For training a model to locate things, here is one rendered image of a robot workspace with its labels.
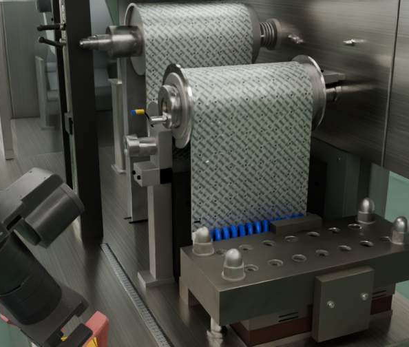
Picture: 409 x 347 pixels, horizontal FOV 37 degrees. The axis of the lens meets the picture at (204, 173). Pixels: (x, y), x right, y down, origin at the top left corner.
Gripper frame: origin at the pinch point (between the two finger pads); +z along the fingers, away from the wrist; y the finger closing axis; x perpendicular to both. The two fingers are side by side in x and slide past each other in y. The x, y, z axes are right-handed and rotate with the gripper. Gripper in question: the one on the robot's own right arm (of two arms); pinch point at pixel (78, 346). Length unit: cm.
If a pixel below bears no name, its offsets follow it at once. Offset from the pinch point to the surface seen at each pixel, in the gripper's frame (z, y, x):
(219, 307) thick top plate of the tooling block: 15.5, -1.0, -18.5
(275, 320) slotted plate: 25.1, -3.8, -24.4
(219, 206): 16.8, 14.1, -35.7
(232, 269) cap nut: 13.3, -0.1, -23.8
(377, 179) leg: 45, 10, -74
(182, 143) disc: 4.7, 18.9, -37.5
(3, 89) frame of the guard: 19, 119, -50
